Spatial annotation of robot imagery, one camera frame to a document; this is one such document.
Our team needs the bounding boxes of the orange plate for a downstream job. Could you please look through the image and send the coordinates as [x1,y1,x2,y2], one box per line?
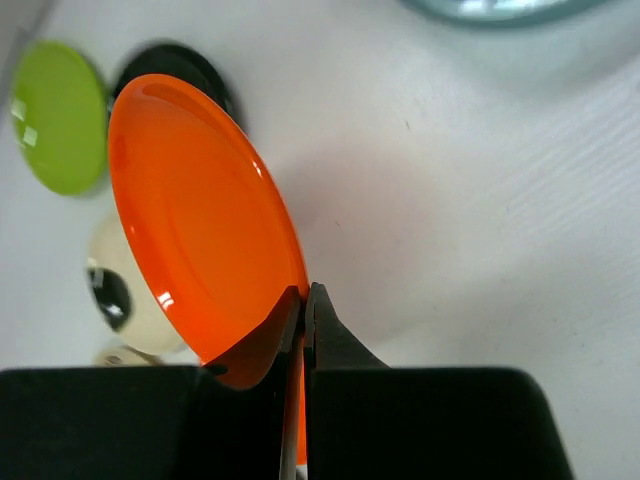
[108,74,309,470]

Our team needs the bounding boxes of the teal transparent plastic bin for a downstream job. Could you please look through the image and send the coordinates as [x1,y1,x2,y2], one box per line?
[403,0,605,28]

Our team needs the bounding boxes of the cream plate black patch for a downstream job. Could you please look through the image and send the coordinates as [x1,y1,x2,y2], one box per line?
[86,211,184,355]

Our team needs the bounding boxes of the green plate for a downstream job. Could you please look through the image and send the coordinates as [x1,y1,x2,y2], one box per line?
[9,40,108,196]

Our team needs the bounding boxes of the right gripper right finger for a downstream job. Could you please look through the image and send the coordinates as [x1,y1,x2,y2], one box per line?
[304,283,573,479]

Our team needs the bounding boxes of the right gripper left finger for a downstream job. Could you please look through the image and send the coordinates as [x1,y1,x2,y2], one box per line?
[1,287,300,479]

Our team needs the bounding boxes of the cream plate small flowers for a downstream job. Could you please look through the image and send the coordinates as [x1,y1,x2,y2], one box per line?
[93,346,162,367]

